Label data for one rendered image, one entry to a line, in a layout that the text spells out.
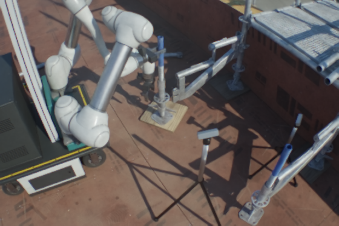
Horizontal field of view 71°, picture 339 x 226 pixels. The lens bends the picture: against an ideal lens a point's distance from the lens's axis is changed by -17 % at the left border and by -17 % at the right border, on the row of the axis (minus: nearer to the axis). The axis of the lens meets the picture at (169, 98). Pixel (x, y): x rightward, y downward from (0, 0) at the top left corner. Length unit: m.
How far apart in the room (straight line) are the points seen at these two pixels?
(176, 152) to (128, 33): 1.06
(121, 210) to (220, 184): 0.71
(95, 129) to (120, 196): 0.65
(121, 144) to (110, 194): 0.45
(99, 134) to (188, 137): 0.95
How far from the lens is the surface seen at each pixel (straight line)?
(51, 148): 1.92
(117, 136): 2.28
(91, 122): 1.49
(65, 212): 2.01
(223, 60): 2.37
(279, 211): 2.03
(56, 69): 1.99
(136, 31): 1.43
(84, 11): 1.68
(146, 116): 2.38
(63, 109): 1.60
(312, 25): 2.53
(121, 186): 2.02
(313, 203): 2.16
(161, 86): 2.10
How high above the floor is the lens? 1.74
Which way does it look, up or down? 43 degrees down
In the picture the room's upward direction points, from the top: straight up
